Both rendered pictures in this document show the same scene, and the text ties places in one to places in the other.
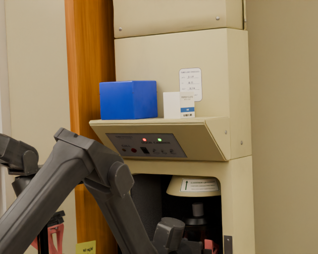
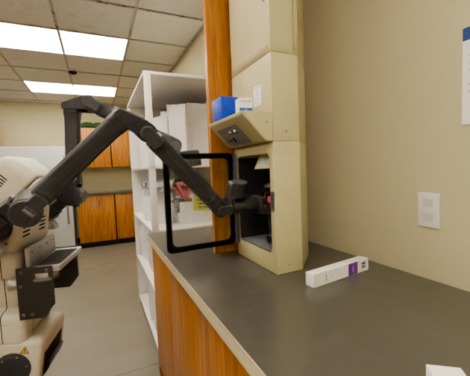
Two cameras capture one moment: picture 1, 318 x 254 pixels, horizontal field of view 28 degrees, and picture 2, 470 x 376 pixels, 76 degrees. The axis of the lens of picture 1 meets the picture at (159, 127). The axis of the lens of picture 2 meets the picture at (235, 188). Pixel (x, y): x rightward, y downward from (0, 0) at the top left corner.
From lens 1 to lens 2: 0.80 m
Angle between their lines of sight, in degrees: 32
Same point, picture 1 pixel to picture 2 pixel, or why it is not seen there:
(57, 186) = (97, 135)
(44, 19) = not seen: hidden behind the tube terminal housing
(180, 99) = (239, 101)
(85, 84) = not seen: hidden behind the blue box
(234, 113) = (277, 110)
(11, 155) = not seen: hidden behind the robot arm
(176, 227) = (237, 183)
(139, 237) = (195, 182)
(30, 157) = (175, 144)
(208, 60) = (263, 77)
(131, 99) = (221, 107)
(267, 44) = (346, 75)
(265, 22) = (345, 60)
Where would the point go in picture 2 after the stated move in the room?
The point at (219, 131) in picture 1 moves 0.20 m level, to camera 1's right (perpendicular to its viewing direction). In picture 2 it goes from (259, 120) to (318, 112)
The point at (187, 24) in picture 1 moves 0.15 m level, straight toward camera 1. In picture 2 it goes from (255, 57) to (232, 44)
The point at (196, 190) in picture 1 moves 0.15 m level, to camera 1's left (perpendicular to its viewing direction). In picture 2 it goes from (263, 164) to (230, 165)
